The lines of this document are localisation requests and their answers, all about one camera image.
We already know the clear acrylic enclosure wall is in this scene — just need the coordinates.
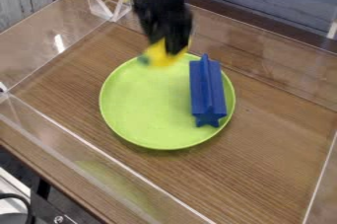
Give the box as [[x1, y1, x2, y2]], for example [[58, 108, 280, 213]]
[[0, 0, 337, 224]]

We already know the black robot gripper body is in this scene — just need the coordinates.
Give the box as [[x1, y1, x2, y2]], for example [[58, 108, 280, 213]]
[[134, 0, 192, 36]]

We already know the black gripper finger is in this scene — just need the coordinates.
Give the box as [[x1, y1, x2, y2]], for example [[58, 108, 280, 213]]
[[166, 27, 191, 55], [142, 21, 166, 44]]

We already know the blue star-shaped block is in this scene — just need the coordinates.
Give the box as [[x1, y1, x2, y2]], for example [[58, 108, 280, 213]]
[[190, 54, 228, 127]]

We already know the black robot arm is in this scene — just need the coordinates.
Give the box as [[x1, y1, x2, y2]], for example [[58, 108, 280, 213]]
[[132, 0, 192, 55]]

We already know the yellow toy banana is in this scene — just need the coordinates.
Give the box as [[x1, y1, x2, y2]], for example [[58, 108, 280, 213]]
[[138, 38, 190, 67]]

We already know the black cable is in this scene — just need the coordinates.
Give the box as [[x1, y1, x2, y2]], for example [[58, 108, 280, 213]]
[[0, 193, 48, 224]]

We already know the clear acrylic corner bracket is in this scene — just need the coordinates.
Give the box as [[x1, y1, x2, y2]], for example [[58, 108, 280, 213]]
[[87, 0, 132, 23]]

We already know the green round plate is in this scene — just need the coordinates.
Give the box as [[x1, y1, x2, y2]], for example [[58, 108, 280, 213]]
[[99, 54, 236, 150]]

